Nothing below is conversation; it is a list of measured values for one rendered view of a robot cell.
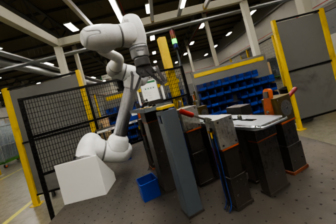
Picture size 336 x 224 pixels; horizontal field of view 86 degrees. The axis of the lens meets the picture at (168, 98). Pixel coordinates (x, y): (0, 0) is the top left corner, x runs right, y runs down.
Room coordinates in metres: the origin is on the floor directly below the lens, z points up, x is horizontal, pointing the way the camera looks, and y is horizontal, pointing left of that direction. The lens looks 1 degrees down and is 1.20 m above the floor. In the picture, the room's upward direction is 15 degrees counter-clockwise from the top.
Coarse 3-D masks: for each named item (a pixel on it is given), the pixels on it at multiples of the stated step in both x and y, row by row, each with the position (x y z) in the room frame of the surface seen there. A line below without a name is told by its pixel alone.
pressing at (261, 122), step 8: (200, 120) 1.07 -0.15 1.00; (240, 120) 0.82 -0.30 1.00; (256, 120) 0.75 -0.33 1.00; (264, 120) 0.72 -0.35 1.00; (272, 120) 0.69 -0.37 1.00; (280, 120) 0.69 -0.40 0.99; (240, 128) 0.72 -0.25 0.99; (248, 128) 0.68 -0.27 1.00; (256, 128) 0.66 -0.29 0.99; (264, 128) 0.65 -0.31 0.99
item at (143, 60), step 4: (136, 60) 0.84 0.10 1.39; (140, 60) 0.84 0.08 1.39; (144, 60) 0.84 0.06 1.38; (148, 60) 0.86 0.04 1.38; (136, 64) 0.85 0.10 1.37; (140, 64) 0.84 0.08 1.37; (144, 64) 0.85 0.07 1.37; (148, 64) 0.87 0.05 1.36; (136, 68) 0.86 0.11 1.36; (140, 68) 0.86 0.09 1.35; (144, 68) 0.87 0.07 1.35; (148, 68) 0.87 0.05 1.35; (152, 68) 0.88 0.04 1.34; (136, 72) 0.86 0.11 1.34; (144, 72) 0.86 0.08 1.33; (144, 76) 0.86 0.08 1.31
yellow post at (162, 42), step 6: (162, 36) 2.49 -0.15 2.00; (162, 42) 2.48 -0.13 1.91; (162, 48) 2.47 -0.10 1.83; (162, 54) 2.49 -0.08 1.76; (168, 54) 2.49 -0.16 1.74; (162, 60) 2.53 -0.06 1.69; (168, 60) 2.48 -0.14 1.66; (168, 66) 2.47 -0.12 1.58; (168, 72) 2.47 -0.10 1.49; (174, 72) 2.50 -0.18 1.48; (168, 78) 2.50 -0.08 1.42; (174, 78) 2.49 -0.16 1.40; (168, 84) 2.55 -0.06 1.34; (174, 84) 2.48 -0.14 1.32
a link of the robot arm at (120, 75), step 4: (124, 64) 1.36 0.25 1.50; (108, 68) 1.28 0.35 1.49; (124, 68) 1.34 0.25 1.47; (108, 72) 1.32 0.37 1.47; (112, 72) 1.29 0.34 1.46; (116, 72) 1.29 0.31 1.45; (120, 72) 1.32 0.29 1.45; (124, 72) 1.34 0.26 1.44; (112, 76) 1.37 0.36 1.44; (116, 76) 1.34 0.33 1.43; (120, 76) 1.34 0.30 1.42
